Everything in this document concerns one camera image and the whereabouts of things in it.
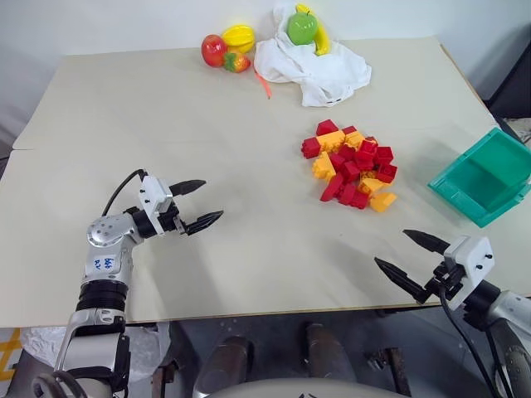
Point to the red building block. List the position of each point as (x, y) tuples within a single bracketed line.
[(352, 171), (347, 193), (367, 151), (349, 130), (384, 154), (326, 127), (311, 148), (337, 161), (371, 140), (332, 187), (360, 200), (387, 173), (347, 152)]

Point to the yellow toy banana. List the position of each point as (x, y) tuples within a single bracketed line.
[(322, 39)]

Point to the white plastic bag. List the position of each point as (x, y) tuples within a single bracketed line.
[(143, 344)]

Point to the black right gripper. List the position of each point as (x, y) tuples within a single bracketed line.
[(448, 278)]

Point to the red toy strawberry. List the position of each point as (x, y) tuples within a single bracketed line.
[(237, 63)]

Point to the dark background furniture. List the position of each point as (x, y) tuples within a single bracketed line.
[(512, 74)]

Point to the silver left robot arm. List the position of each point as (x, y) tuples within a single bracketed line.
[(108, 265)]

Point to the dark rounded shape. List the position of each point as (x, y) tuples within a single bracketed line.
[(226, 360), (327, 352)]

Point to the teal plastic bin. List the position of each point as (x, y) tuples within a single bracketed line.
[(477, 182)]

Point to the orange toy chili pepper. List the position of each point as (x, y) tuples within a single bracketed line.
[(264, 84)]

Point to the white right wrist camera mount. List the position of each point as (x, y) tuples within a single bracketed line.
[(471, 259)]

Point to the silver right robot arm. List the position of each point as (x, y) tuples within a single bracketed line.
[(508, 327)]

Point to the yellow toy starfruit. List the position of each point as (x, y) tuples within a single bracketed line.
[(240, 38)]

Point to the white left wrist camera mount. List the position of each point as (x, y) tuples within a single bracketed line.
[(154, 195)]

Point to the white crumpled cloth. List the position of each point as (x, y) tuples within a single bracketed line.
[(327, 74)]

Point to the rusty metal bracket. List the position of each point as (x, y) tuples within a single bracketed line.
[(392, 369)]

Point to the yellow building block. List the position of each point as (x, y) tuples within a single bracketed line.
[(383, 202), (332, 141), (368, 174), (372, 185), (322, 166), (354, 140)]

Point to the red toy apple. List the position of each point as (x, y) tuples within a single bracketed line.
[(213, 50)]

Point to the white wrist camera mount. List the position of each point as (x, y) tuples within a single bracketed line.
[(471, 259), (154, 195)]

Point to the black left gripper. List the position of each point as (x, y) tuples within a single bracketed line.
[(169, 221)]

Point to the green toy apple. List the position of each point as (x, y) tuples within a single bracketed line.
[(303, 28)]

